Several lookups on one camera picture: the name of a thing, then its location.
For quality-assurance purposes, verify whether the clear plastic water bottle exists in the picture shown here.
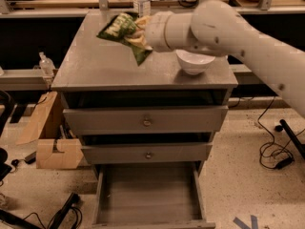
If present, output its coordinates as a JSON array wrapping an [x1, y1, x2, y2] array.
[[133, 0, 151, 17]]

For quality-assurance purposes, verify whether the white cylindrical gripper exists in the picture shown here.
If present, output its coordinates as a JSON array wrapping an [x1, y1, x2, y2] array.
[[125, 11, 177, 52]]

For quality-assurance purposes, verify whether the grey top drawer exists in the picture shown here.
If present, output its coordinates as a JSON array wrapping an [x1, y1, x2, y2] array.
[[63, 106, 228, 135]]

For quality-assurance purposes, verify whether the black metal stand leg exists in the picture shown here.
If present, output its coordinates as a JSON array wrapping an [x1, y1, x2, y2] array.
[[279, 119, 305, 159]]

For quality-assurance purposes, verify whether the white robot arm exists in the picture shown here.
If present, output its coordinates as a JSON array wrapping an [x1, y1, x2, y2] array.
[[136, 0, 305, 116]]

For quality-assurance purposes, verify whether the white ceramic bowl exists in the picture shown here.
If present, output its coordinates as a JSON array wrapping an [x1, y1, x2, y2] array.
[[175, 50, 215, 75]]

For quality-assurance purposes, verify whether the grey middle drawer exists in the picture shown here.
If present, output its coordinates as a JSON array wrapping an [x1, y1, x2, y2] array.
[[82, 142, 213, 164]]

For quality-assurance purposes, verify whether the black power strip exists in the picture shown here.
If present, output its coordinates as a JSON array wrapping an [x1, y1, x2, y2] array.
[[49, 193, 80, 229]]

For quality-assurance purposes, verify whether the brown cardboard box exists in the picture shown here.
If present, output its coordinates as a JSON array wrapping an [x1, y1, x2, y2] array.
[[16, 92, 83, 170]]

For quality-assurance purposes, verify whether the grey open bottom drawer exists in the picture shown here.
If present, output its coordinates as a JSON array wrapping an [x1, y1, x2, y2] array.
[[92, 162, 215, 229]]

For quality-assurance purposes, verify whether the small black adapter left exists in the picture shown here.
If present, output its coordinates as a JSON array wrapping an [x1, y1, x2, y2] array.
[[10, 152, 36, 167]]

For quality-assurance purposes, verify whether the clear sanitizer bottle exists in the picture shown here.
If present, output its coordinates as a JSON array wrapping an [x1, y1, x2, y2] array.
[[39, 52, 55, 76]]

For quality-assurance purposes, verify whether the black power adapter with cable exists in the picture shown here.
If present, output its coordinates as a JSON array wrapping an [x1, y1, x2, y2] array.
[[257, 98, 295, 170]]

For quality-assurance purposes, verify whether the grey wooden drawer cabinet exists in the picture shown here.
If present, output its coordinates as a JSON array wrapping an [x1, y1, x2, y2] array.
[[51, 7, 239, 177]]

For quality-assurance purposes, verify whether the green jalapeno chip bag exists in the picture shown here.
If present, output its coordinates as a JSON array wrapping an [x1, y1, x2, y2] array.
[[97, 12, 153, 66]]

